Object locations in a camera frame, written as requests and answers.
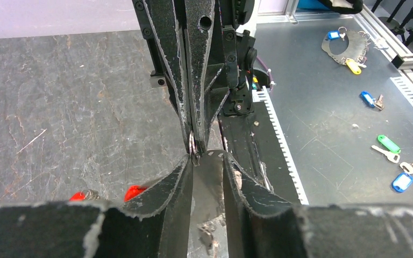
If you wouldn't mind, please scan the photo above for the key with green tag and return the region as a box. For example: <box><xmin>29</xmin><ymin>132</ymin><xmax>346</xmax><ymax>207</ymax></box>
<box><xmin>371</xmin><ymin>134</ymin><xmax>401</xmax><ymax>163</ymax></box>

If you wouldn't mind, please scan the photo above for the spare metal key holder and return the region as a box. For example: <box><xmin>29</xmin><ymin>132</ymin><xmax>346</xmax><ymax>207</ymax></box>
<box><xmin>321</xmin><ymin>27</ymin><xmax>371</xmax><ymax>65</ymax></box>

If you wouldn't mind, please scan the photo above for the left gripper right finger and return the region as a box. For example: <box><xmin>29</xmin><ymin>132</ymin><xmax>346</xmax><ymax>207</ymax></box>
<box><xmin>223</xmin><ymin>153</ymin><xmax>413</xmax><ymax>257</ymax></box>

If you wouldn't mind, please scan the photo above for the key with blue tag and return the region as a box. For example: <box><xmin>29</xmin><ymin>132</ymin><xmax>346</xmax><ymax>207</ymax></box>
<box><xmin>327</xmin><ymin>30</ymin><xmax>346</xmax><ymax>40</ymax></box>
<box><xmin>360</xmin><ymin>91</ymin><xmax>384</xmax><ymax>111</ymax></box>

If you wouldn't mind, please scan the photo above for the white toothed cable duct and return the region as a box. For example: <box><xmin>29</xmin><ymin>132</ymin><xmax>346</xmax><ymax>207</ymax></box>
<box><xmin>253</xmin><ymin>86</ymin><xmax>309</xmax><ymax>205</ymax></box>

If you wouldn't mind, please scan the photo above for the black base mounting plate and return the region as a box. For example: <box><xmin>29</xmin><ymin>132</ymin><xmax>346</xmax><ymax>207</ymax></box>
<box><xmin>218</xmin><ymin>102</ymin><xmax>301</xmax><ymax>204</ymax></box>

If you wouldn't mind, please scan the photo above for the key with yellow tag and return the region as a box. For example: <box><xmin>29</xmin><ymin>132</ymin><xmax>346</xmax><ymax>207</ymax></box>
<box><xmin>345</xmin><ymin>58</ymin><xmax>367</xmax><ymax>75</ymax></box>

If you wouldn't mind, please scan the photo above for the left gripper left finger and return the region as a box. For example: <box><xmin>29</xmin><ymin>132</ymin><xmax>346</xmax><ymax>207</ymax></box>
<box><xmin>0</xmin><ymin>155</ymin><xmax>193</xmax><ymax>257</ymax></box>

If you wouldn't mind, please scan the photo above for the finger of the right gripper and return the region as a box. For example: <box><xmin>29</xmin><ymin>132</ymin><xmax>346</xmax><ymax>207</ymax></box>
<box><xmin>143</xmin><ymin>1</ymin><xmax>193</xmax><ymax>151</ymax></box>
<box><xmin>183</xmin><ymin>1</ymin><xmax>227</xmax><ymax>153</ymax></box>

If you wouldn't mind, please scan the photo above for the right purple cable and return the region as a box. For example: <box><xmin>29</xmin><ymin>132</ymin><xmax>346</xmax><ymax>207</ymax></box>
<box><xmin>255</xmin><ymin>55</ymin><xmax>276</xmax><ymax>91</ymax></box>

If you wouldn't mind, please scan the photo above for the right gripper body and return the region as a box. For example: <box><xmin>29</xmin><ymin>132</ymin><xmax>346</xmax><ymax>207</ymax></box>
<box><xmin>133</xmin><ymin>1</ymin><xmax>257</xmax><ymax>113</ymax></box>

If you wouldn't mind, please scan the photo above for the key with red tag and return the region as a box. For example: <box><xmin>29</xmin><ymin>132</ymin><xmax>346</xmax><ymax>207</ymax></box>
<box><xmin>69</xmin><ymin>189</ymin><xmax>101</xmax><ymax>201</ymax></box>

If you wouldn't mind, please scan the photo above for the blue key tag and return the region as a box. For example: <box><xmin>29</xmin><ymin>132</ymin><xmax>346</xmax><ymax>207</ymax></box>
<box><xmin>391</xmin><ymin>173</ymin><xmax>413</xmax><ymax>193</ymax></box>

